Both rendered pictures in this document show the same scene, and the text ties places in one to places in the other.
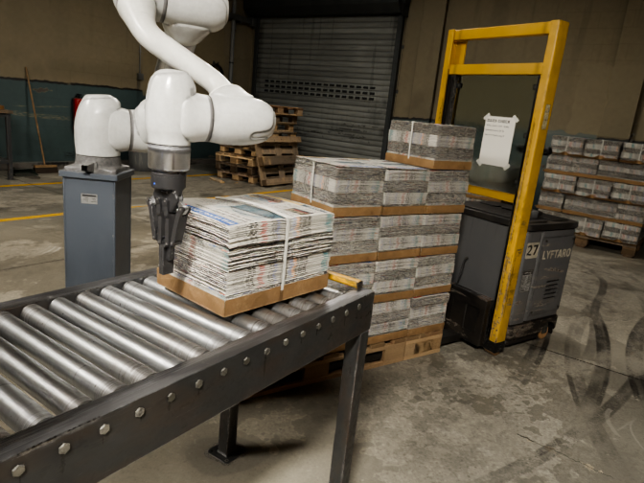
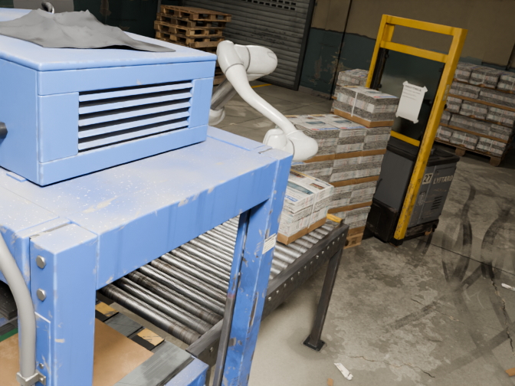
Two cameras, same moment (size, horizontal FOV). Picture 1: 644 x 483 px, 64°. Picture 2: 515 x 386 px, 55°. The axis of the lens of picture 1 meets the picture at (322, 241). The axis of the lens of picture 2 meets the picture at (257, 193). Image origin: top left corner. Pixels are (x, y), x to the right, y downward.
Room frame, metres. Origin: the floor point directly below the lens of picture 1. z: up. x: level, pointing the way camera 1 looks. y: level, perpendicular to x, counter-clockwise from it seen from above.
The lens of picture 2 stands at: (-0.92, 0.61, 1.90)
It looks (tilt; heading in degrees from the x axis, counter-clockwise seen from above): 23 degrees down; 354
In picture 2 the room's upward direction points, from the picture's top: 10 degrees clockwise
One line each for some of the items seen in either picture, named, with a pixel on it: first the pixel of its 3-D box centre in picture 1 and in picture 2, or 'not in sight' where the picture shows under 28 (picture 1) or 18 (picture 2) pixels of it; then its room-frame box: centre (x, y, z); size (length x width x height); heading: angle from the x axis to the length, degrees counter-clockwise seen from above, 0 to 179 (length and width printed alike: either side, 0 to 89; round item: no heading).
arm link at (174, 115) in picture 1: (176, 107); (276, 147); (1.13, 0.34, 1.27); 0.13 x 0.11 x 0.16; 121
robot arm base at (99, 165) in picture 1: (96, 162); not in sight; (1.89, 0.86, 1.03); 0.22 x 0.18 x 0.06; 4
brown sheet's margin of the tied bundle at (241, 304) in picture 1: (213, 285); (272, 224); (1.26, 0.27, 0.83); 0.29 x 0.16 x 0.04; 50
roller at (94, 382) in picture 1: (53, 356); (222, 266); (0.92, 0.51, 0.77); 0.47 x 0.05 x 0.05; 56
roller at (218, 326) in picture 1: (183, 313); (260, 240); (1.19, 0.32, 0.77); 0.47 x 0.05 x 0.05; 56
